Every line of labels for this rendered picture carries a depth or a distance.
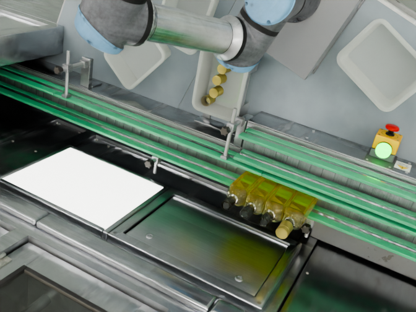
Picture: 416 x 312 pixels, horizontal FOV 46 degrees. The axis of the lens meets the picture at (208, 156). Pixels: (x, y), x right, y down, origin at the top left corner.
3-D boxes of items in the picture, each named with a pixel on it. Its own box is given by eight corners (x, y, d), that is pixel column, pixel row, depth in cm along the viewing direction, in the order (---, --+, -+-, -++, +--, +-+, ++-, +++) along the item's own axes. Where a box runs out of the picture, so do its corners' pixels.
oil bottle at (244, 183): (250, 177, 160) (222, 203, 142) (254, 161, 158) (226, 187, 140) (265, 183, 158) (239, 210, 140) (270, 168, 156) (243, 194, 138)
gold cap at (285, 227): (294, 231, 132) (289, 239, 128) (281, 232, 133) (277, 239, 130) (291, 220, 131) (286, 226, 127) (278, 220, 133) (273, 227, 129)
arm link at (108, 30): (289, 36, 128) (108, -8, 91) (257, 79, 136) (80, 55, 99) (264, 8, 134) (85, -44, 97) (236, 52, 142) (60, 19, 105)
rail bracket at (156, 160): (161, 163, 175) (140, 176, 164) (164, 146, 172) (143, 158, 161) (171, 167, 174) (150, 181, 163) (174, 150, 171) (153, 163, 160)
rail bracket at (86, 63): (91, 85, 190) (49, 98, 172) (95, 42, 183) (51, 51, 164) (101, 88, 189) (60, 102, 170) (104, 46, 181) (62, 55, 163)
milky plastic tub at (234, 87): (202, 102, 174) (190, 108, 167) (213, 39, 164) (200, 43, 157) (246, 117, 168) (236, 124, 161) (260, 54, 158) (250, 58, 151)
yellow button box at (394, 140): (372, 147, 152) (368, 155, 146) (380, 125, 148) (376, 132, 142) (395, 155, 149) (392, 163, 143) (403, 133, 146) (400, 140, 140)
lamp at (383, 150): (374, 153, 145) (372, 156, 142) (379, 139, 143) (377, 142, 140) (389, 158, 143) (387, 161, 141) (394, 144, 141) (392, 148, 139)
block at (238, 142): (239, 137, 165) (230, 144, 159) (244, 111, 161) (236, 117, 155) (249, 141, 163) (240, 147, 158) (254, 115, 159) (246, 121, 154)
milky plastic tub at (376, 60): (389, 108, 147) (385, 116, 140) (338, 54, 149) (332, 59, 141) (439, 69, 137) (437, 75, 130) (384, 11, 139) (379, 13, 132)
